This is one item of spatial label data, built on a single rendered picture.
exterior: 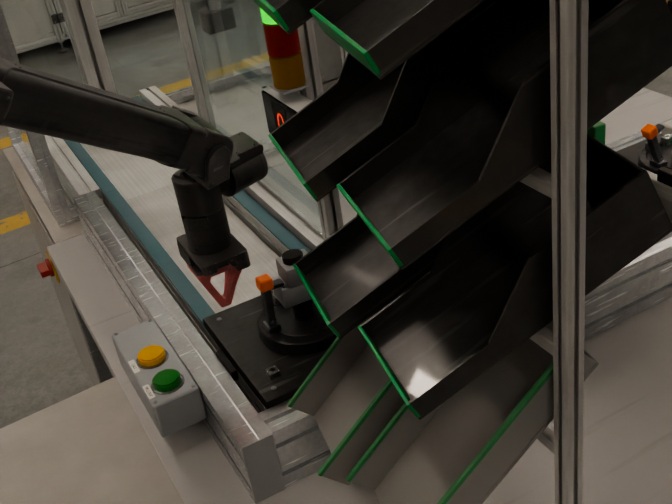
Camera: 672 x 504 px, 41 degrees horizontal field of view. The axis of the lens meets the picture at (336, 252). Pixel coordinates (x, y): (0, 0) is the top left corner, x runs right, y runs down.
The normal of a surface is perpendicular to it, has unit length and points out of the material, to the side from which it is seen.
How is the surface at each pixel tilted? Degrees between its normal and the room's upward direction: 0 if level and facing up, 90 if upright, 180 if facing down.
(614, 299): 90
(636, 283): 90
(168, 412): 90
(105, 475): 0
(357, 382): 45
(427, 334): 25
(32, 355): 0
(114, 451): 0
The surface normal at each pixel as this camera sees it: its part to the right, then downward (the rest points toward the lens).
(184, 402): 0.48, 0.40
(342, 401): -0.76, -0.41
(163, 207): -0.14, -0.85
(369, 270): -0.52, -0.65
